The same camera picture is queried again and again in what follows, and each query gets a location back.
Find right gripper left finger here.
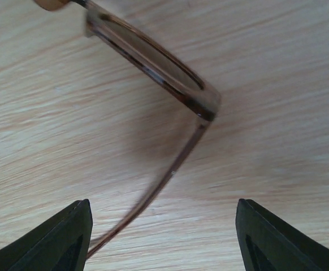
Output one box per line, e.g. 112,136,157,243
0,199,93,270

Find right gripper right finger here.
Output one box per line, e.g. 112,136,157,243
235,199,329,270

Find brown sunglasses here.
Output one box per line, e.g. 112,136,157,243
34,0,222,259

